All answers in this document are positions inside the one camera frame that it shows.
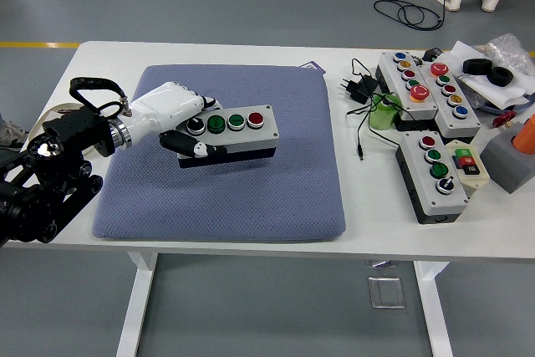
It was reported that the cream three-button switch box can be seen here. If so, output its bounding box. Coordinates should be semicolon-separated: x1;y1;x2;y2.
443;139;490;198

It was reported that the white paper sheet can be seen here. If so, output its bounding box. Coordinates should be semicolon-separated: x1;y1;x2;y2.
449;40;535;110

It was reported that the red valve knob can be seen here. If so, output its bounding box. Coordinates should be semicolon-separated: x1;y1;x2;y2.
492;110;518;128

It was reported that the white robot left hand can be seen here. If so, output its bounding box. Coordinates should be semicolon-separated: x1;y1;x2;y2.
124;81;229;160

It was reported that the grey block holder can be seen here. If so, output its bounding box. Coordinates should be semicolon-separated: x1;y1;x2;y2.
479;120;535;195

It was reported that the purple-edged card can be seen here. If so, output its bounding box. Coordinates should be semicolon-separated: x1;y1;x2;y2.
298;59;326;74

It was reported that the grey five-button box, large stop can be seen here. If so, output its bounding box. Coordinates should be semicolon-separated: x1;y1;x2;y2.
417;62;482;139
375;51;439;131

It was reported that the blue-grey padded mat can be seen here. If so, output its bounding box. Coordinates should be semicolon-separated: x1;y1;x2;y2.
90;64;347;243

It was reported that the green plastic cylinder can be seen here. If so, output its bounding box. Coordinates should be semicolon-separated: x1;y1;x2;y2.
368;92;402;131

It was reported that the orange cylinder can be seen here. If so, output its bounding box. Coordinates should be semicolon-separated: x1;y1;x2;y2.
513;113;535;156

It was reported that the blue hose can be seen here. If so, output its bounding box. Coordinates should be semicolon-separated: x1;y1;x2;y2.
480;93;535;115

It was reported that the clear bubble wrap bag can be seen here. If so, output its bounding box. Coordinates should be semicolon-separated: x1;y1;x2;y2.
484;33;535;82

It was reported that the small black device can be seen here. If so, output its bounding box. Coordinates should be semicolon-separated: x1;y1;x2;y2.
420;47;444;64

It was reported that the white table leg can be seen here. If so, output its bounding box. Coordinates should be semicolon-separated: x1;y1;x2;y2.
413;260;455;357
115;251;159;357

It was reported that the white shallow tray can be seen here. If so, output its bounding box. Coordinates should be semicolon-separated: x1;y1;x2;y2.
25;102;101;156

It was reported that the metal floor socket plate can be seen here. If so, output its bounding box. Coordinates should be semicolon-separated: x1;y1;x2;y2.
367;276;406;310

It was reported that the black foam ring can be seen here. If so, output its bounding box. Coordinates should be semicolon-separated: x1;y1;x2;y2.
487;66;515;87
461;58;494;76

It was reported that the grey four-button control box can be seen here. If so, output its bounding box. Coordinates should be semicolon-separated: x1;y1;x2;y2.
175;104;280;171
395;130;469;225

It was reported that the black power adapter plug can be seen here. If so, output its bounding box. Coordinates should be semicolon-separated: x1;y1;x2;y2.
337;74;380;105

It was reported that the person's grey shoe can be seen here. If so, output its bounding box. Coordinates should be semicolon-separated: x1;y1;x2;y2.
0;112;30;153

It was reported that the black adapter cord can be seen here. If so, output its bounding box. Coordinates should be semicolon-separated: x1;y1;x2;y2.
345;58;405;161

